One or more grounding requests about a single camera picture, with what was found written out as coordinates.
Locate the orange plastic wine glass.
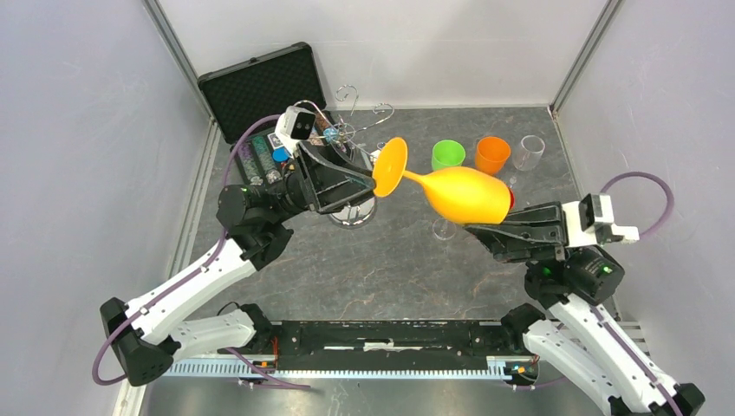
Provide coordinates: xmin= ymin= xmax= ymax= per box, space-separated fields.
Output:
xmin=474 ymin=136 xmax=511 ymax=176

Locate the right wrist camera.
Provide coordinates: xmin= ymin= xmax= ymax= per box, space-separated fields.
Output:
xmin=562 ymin=193 xmax=640 ymax=248

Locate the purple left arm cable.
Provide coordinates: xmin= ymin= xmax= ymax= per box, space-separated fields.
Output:
xmin=92 ymin=114 xmax=314 ymax=393

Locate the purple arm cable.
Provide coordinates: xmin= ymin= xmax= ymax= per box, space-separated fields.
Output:
xmin=504 ymin=171 xmax=685 ymax=416
xmin=92 ymin=114 xmax=314 ymax=393

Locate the black poker chip case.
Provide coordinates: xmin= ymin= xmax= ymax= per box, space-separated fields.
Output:
xmin=198 ymin=42 xmax=334 ymax=185

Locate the slotted cable duct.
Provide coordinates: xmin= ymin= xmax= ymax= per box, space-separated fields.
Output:
xmin=164 ymin=358 xmax=512 ymax=381

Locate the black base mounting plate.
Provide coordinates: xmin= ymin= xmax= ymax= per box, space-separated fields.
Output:
xmin=242 ymin=320 xmax=533 ymax=371

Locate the red plastic wine glass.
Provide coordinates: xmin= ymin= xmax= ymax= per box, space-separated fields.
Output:
xmin=508 ymin=188 xmax=515 ymax=210

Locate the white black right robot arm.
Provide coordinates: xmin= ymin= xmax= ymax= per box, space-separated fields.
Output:
xmin=467 ymin=194 xmax=705 ymax=415

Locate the chrome wire glass rack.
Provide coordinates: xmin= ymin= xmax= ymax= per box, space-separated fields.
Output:
xmin=296 ymin=100 xmax=395 ymax=230

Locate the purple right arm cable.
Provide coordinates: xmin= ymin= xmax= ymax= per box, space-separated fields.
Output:
xmin=504 ymin=171 xmax=685 ymax=416

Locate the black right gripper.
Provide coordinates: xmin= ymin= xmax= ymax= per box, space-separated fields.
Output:
xmin=462 ymin=196 xmax=577 ymax=267

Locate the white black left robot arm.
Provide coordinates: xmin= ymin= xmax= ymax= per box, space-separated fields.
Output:
xmin=93 ymin=140 xmax=375 ymax=387

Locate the green plastic wine glass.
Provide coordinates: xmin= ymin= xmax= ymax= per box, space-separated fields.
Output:
xmin=431 ymin=140 xmax=466 ymax=171

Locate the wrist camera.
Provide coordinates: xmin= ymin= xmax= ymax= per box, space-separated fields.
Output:
xmin=275 ymin=106 xmax=316 ymax=156
xmin=562 ymin=193 xmax=640 ymax=248

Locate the grey white blue brick toy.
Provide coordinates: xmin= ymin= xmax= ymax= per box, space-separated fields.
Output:
xmin=369 ymin=149 xmax=381 ymax=166

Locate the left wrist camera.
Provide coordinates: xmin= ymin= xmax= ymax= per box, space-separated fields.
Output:
xmin=275 ymin=106 xmax=316 ymax=156

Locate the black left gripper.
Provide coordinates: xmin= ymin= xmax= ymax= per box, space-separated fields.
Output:
xmin=269 ymin=140 xmax=394 ymax=225

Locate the clear wine glass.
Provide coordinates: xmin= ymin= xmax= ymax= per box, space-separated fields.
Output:
xmin=432 ymin=218 xmax=457 ymax=241
xmin=508 ymin=135 xmax=546 ymax=188

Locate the yellow plastic wine glass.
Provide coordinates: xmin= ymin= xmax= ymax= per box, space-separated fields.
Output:
xmin=372 ymin=137 xmax=510 ymax=225

